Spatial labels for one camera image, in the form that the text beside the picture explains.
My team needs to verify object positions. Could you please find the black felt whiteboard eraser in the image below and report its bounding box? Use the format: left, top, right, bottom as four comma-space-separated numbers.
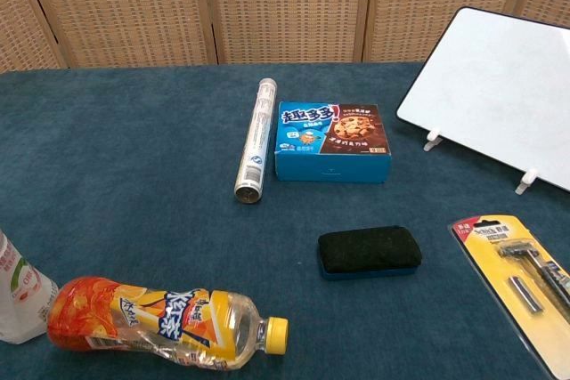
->
317, 224, 424, 283

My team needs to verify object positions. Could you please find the blue cookie box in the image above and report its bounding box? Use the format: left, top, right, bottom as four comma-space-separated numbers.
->
273, 101, 393, 184

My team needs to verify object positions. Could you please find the white board with feet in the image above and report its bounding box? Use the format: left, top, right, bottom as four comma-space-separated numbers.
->
395, 6, 570, 193

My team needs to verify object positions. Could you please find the clear plastic wrapped roll tube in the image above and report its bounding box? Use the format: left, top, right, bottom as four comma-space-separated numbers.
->
233, 77, 279, 205

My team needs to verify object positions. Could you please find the teal table cloth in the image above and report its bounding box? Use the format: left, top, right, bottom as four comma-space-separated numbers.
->
0, 61, 570, 380

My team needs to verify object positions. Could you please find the woven rattan folding screen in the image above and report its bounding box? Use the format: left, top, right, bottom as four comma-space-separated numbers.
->
0, 0, 570, 74

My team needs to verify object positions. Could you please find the orange iced tea bottle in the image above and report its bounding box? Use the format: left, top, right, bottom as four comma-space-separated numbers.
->
46, 276, 289, 372

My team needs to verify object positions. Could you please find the yellow razor blister pack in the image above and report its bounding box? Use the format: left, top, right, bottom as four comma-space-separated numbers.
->
447, 214, 570, 380

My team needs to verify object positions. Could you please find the white drink bottle green label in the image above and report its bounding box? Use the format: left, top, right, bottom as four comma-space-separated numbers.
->
0, 228, 60, 345

